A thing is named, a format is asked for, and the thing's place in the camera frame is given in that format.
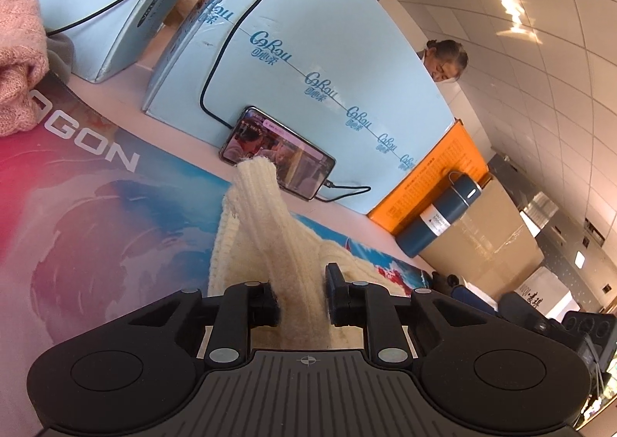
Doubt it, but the white carton with characters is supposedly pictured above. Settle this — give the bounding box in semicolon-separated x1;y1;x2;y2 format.
516;267;576;321

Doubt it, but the large light blue carton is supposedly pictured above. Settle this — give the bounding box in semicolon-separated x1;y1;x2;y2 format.
144;0;454;213

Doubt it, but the dark blue vacuum bottle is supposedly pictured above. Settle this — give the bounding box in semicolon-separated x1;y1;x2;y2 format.
395;170;482;257

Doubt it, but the orange cardboard box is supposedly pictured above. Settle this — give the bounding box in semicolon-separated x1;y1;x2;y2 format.
367;120;488;235

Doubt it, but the black smartphone playing video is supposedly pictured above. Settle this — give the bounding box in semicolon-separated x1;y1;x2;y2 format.
220;106;336;201

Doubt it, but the woman in plaid jacket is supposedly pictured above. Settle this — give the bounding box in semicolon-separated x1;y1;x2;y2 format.
417;39;469;83

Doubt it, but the cream knitted sweater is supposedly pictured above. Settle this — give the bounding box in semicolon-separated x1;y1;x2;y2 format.
207;157;409;350

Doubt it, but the brown cardboard box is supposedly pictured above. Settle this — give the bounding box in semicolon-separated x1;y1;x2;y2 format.
420;178;544;300

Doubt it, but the pink knitted sweater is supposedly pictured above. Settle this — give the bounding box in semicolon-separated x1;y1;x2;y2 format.
1;0;49;137

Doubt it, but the anime print desk mat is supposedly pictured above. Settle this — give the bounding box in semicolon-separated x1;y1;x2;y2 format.
0;72;435;437

